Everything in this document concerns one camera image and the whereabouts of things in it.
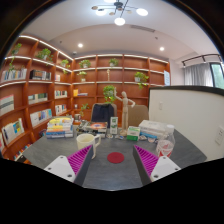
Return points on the wooden artist mannequin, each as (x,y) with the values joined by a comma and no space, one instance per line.
(125,100)

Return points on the ceiling light fixture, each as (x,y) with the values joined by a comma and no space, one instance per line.
(117,8)

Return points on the green and white box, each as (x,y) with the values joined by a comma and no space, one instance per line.
(133,133)

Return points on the clear plastic water bottle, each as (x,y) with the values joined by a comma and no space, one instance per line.
(166,144)

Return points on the wooden wall bookshelf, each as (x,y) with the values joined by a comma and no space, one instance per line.
(38,81)

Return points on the small green white carton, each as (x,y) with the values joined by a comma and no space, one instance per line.
(113,125)

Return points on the stack of colourful books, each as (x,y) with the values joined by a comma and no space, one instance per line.
(60,127)

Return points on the dark book with orange cover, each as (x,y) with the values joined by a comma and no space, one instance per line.
(97,127)

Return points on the white flat boxes stack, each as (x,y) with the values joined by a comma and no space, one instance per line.
(153,128)

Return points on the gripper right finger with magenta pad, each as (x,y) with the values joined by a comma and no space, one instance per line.
(152,167)

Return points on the white ceramic mug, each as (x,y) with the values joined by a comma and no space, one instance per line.
(84,140)

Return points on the white window curtain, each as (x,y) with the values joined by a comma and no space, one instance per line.
(198,75)

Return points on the white partition wall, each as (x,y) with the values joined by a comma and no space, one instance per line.
(197,112)

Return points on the red round coaster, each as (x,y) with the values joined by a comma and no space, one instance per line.
(115,157)

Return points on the dark office chair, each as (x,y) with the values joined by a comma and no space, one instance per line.
(103,113)

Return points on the potted green plant centre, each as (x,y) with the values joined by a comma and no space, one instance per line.
(108,92)

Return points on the beige chair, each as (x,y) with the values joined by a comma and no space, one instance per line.
(137,114)

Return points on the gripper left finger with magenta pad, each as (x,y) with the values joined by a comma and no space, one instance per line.
(74,167)

